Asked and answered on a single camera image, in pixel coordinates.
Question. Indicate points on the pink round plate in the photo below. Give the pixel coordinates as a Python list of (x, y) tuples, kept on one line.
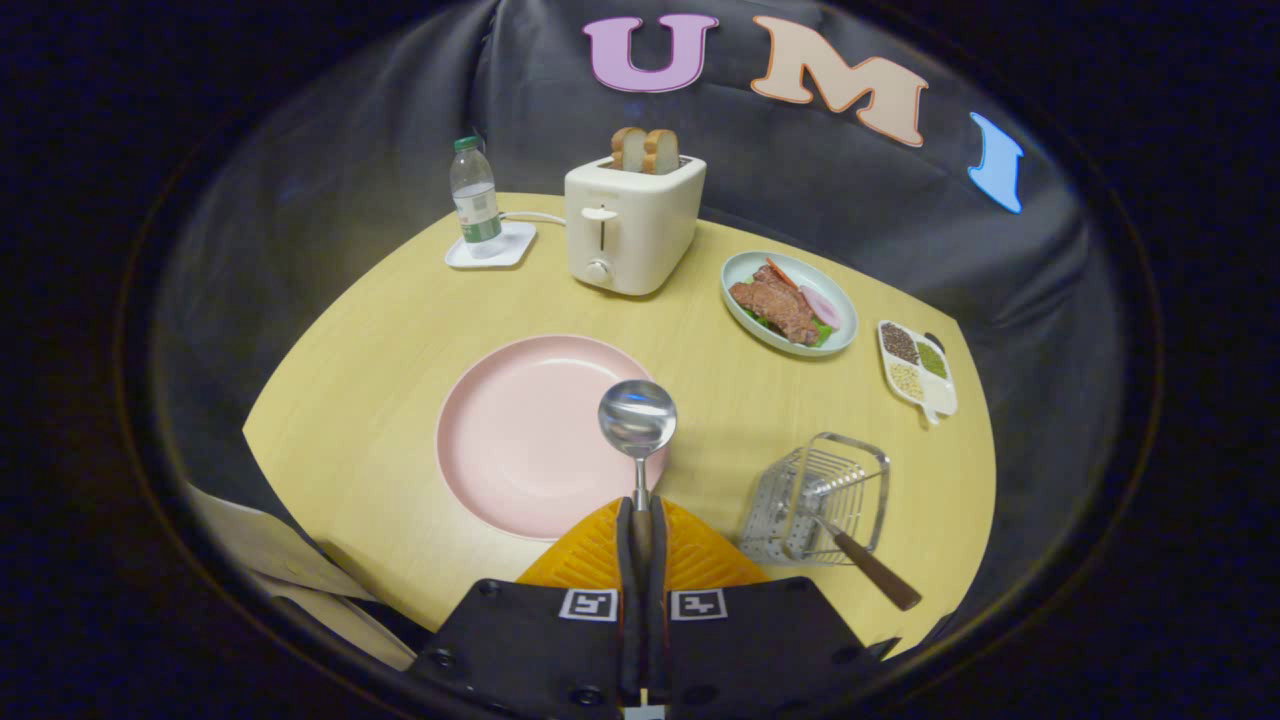
[(520, 440)]

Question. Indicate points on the pink ham slice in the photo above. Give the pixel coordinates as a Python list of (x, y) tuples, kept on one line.
[(822, 308)]

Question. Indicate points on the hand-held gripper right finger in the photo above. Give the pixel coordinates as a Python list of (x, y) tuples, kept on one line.
[(660, 600)]

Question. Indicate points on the pale green oval plate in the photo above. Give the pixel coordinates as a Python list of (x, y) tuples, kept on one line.
[(745, 268)]

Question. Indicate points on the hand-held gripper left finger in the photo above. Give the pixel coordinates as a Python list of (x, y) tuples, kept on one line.
[(627, 600)]

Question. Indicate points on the white square coaster tray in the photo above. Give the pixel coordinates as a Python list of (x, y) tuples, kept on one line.
[(515, 245)]

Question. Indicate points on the brown meat slices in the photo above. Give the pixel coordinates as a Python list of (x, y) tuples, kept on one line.
[(775, 305)]

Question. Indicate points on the person's beige shirt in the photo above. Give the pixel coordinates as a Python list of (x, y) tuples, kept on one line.
[(270, 555)]

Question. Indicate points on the orange carrot slice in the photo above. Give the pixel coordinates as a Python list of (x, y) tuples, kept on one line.
[(780, 272)]

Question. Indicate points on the toast bread slice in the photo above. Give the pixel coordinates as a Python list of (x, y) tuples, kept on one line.
[(630, 148), (662, 152)]

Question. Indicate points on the green lettuce leaf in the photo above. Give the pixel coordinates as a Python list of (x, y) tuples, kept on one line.
[(822, 336)]

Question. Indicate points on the cream white toaster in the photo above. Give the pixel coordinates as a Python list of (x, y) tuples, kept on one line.
[(640, 230)]

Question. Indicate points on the clear plastic water bottle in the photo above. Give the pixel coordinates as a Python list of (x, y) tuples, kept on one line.
[(476, 200)]

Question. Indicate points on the perforated metal basket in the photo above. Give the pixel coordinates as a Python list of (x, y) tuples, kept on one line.
[(775, 510)]

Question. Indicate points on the white divided seasoning dish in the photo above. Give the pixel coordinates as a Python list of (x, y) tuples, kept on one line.
[(940, 392)]

